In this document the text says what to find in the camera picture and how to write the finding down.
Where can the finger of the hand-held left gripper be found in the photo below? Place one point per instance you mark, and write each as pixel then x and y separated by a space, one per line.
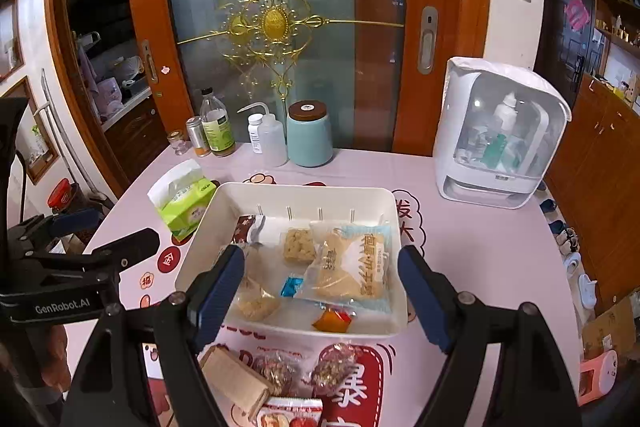
pixel 130 244
pixel 75 222

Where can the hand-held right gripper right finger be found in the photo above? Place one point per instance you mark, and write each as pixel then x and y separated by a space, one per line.
pixel 425 297

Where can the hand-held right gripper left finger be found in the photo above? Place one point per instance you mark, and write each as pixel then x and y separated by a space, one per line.
pixel 220 292

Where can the clear rice crisp packet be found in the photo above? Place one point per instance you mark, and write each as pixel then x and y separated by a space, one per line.
pixel 257 302

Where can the dark brown snack packet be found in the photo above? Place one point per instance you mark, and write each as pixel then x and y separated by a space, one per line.
pixel 245 229

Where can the blue snack packet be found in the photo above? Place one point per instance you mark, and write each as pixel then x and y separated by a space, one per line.
pixel 291 287

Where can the large bread packet yellow print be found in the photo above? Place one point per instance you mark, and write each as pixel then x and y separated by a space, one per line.
pixel 350 267

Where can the clear puffed cracker packet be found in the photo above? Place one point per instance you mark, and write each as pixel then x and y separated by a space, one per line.
pixel 298 246

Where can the white plastic tray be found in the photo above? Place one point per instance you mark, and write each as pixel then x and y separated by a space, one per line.
pixel 310 194

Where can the red lid container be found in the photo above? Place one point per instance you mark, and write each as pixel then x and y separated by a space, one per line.
pixel 60 194

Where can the green tissue pack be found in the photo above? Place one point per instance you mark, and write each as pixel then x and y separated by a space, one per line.
pixel 182 207

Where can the beige wafer packet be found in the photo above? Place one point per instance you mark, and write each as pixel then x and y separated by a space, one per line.
pixel 235 379

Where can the clear nut bar packet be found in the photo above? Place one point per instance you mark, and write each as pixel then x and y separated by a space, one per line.
pixel 277 372
pixel 332 367

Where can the small glass jar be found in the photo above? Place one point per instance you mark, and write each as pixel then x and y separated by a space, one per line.
pixel 177 143

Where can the white tabletop storage cabinet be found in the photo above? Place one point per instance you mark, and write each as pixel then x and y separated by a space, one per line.
pixel 480 192

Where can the small metal can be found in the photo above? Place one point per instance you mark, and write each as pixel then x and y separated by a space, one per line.
pixel 197 137

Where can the red fruit print snack packet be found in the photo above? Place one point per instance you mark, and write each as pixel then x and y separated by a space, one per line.
pixel 290 414

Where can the glass bottle green label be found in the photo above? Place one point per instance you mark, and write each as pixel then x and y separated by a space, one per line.
pixel 218 132

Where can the clear plastic wash bottle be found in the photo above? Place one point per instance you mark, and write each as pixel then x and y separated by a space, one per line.
pixel 274 142

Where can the white pill bottle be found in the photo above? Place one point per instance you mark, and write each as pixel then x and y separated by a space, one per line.
pixel 255 134

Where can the row of slippers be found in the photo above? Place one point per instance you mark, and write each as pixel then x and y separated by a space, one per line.
pixel 587 289

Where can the white bottle green label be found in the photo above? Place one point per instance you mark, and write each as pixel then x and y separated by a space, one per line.
pixel 495 147

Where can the teal canister brown lid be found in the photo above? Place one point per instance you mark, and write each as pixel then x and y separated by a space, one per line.
pixel 310 142

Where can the cardboard box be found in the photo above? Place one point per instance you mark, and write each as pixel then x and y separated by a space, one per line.
pixel 607 327

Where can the pink plastic stool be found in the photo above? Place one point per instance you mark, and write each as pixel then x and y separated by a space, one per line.
pixel 597 377

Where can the glass sliding door gold ornament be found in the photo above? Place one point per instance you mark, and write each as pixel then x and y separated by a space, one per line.
pixel 215 57

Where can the dark entry door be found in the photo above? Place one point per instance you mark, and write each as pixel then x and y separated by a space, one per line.
pixel 555 57

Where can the wooden picture frame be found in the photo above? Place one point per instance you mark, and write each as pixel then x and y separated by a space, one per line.
pixel 40 142

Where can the wooden wall cabinet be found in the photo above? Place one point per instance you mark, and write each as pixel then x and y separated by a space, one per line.
pixel 600 157

